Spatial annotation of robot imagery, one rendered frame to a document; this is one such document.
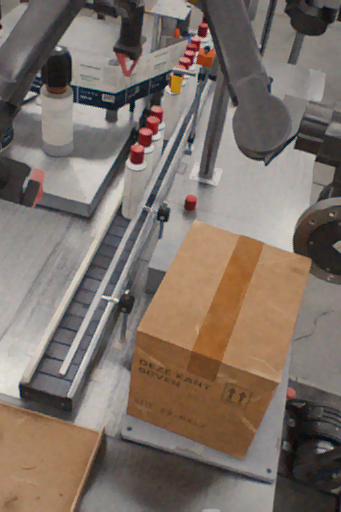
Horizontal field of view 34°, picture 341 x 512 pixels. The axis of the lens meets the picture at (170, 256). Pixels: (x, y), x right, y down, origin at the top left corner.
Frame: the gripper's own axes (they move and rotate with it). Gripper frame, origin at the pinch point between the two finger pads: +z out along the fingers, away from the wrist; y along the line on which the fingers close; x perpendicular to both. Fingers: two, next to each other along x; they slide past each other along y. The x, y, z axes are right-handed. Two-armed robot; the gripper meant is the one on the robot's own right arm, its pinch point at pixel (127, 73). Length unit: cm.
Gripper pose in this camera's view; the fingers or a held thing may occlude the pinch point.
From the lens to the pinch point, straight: 163.3
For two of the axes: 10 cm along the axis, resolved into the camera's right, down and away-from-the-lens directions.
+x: 9.6, 2.7, -0.7
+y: -2.4, 6.8, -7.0
